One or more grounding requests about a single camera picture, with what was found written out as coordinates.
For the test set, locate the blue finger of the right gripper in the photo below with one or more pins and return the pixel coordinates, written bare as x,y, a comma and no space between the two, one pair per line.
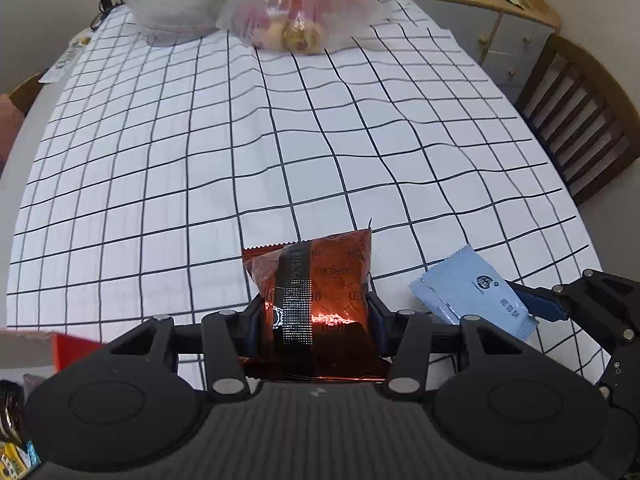
540,302

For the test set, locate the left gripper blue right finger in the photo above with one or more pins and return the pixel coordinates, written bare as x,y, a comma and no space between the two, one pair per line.
382,326

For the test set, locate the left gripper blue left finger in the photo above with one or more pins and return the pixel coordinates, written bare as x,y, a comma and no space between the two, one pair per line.
252,330

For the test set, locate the dark red Oreo snack packet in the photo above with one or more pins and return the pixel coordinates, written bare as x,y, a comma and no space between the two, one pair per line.
315,319

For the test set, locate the pink plastic bag of snacks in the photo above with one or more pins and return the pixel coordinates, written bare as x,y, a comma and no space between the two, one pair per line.
298,26

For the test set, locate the light blue snack packet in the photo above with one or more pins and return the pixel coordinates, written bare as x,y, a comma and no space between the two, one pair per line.
465,284

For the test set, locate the white black grid tablecloth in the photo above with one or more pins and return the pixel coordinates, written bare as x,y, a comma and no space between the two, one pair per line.
154,167

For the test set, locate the right wooden chair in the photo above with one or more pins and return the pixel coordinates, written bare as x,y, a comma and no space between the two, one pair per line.
581,116

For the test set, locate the wooden chair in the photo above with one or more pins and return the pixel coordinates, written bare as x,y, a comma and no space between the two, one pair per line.
24,95
581,116

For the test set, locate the red and white cardboard box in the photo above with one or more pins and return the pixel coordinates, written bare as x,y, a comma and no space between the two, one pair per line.
32,357

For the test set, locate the black snack packet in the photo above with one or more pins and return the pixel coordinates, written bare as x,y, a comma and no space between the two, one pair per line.
12,403

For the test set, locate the white corner cabinet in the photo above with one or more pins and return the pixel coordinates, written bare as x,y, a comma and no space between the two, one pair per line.
505,39

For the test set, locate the yellow green snack packet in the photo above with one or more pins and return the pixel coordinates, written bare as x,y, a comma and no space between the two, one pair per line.
15,464

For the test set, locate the pink cloth on chair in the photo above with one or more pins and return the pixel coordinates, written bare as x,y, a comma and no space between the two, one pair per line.
11,120

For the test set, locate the small white packet near lamp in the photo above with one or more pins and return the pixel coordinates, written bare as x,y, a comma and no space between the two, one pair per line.
67,59

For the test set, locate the left wooden chair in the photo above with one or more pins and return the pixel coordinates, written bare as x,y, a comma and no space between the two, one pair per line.
24,95

